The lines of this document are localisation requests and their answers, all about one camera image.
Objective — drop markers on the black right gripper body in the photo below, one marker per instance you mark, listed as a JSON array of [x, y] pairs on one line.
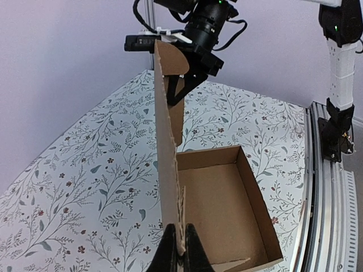
[[202, 62]]

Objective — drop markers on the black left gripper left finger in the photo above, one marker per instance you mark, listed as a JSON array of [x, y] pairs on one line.
[[166, 255]]

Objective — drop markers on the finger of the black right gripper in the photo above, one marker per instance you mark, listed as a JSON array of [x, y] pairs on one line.
[[173, 95]]

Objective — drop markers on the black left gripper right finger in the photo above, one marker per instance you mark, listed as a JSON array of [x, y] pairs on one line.
[[195, 258]]

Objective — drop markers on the brown cardboard box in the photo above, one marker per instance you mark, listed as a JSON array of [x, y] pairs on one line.
[[213, 189]]

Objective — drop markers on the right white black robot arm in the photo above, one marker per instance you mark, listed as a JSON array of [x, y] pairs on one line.
[[212, 25]]

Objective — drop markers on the white floral table cloth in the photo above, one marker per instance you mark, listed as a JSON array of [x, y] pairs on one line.
[[90, 201]]

